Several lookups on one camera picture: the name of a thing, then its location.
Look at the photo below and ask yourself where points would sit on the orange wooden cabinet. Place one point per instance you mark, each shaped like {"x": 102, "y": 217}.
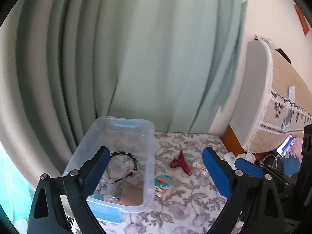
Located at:
{"x": 231, "y": 142}

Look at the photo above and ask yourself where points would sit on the floral table cloth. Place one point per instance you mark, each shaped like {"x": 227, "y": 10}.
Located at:
{"x": 192, "y": 204}

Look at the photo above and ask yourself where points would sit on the white power strip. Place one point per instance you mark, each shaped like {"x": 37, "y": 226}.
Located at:
{"x": 230, "y": 158}

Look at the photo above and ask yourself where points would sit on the black power adapter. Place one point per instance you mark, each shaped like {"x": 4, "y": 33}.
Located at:
{"x": 272, "y": 161}

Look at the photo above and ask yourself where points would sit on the cream hair claw clip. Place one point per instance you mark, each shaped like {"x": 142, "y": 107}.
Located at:
{"x": 157, "y": 191}

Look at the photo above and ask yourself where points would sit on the green curtain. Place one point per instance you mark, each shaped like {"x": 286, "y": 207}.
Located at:
{"x": 65, "y": 63}

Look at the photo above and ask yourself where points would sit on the black studded headband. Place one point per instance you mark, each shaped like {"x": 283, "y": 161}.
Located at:
{"x": 121, "y": 166}

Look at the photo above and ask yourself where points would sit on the red hair claw clip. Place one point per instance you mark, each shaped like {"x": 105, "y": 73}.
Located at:
{"x": 180, "y": 162}

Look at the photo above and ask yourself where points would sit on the cotton swab bundle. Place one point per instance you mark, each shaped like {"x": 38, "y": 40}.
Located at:
{"x": 198, "y": 165}

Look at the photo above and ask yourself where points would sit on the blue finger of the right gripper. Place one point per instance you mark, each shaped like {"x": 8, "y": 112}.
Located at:
{"x": 249, "y": 168}

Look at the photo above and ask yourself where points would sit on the clear plastic storage bin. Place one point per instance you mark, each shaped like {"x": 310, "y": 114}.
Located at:
{"x": 135, "y": 136}

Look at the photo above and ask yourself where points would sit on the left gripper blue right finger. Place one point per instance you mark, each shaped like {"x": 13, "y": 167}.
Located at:
{"x": 229, "y": 186}

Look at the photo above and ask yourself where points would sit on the white charger plug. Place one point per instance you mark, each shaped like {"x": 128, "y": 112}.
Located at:
{"x": 248, "y": 156}

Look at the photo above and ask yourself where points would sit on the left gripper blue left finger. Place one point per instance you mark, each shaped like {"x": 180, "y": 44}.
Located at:
{"x": 80, "y": 184}

